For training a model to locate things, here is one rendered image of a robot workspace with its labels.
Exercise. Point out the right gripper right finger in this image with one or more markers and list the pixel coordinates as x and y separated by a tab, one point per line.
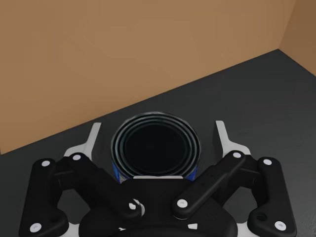
232	177

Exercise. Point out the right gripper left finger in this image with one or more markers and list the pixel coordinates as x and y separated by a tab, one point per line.
74	177

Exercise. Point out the blue flat can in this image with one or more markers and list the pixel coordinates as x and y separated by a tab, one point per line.
155	148

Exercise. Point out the tall board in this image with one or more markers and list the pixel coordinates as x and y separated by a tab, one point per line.
123	61

